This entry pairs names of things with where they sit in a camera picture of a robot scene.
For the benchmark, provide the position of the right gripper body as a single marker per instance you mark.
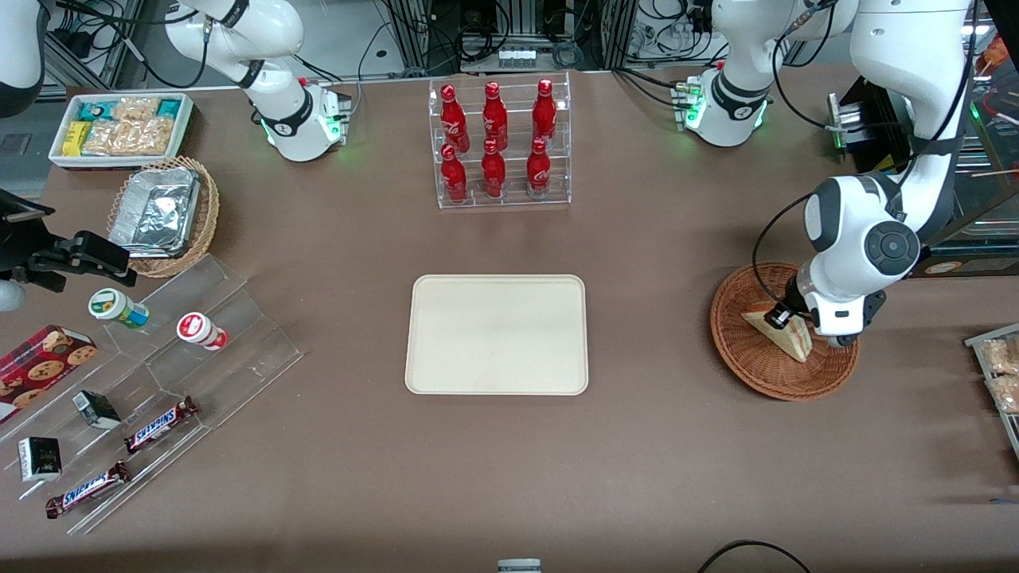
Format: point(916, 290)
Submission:
point(22, 248)

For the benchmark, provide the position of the triangular sandwich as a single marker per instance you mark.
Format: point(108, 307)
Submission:
point(788, 342)

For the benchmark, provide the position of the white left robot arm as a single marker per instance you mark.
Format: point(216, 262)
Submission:
point(907, 48)

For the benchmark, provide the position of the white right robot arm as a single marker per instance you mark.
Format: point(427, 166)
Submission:
point(279, 111)

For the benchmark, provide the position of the round brown wicker basket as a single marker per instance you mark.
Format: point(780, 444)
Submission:
point(748, 358)

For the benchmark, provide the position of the tan wicker basket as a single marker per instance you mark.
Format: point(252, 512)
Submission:
point(203, 231)

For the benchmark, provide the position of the grey metal snack tray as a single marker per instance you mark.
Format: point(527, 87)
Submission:
point(975, 338)

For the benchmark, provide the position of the cream rectangular tray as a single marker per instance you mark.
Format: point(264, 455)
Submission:
point(493, 334)

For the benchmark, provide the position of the green lid white cup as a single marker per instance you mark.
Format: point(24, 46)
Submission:
point(115, 306)

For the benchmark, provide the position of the stacked aluminium foil containers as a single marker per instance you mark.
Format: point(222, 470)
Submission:
point(155, 211)

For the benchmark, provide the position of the white plastic snack bin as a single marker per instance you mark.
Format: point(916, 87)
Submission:
point(57, 151)

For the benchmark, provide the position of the red plaid cookie box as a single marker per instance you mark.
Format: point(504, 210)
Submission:
point(40, 366)

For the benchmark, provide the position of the yellow snack packet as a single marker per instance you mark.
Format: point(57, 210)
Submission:
point(76, 138)

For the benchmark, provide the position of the large clear cracker packet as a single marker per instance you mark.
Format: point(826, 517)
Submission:
point(131, 137)

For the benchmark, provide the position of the red lid white cup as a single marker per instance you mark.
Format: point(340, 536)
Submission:
point(199, 330)

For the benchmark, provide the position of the teal snack packet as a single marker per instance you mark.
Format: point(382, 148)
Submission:
point(95, 110)
point(169, 107)

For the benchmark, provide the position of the small clear cracker packet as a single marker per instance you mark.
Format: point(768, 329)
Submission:
point(135, 108)

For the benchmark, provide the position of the small black box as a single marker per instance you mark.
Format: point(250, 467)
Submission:
point(40, 459)
point(95, 408)

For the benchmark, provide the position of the black glass food warmer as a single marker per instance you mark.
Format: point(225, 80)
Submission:
point(987, 267)

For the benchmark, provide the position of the clear rice cracker packet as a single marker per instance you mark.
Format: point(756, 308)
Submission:
point(1001, 356)
point(1007, 394)

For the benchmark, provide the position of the clear acrylic stepped shelf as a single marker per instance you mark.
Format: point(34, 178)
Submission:
point(239, 350)

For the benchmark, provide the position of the Snickers bar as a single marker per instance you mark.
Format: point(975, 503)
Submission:
point(87, 489)
point(159, 424)

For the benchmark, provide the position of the silver metal warmer drawer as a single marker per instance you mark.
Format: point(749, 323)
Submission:
point(848, 119)

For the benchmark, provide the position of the wooden skewer stick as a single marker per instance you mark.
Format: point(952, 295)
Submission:
point(995, 172)

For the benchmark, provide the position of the red Coca-Cola bottle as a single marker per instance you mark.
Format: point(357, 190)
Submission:
point(454, 177)
point(539, 171)
point(493, 171)
point(544, 115)
point(453, 119)
point(494, 118)

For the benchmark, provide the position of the clear acrylic bottle rack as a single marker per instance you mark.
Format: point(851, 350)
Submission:
point(513, 199)

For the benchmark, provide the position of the orange fried food skewer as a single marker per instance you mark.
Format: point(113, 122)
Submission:
point(995, 54)

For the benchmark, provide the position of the grey device at table edge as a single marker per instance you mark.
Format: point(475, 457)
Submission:
point(519, 567)

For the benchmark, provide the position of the white power strip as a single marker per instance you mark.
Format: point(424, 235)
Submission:
point(517, 57)

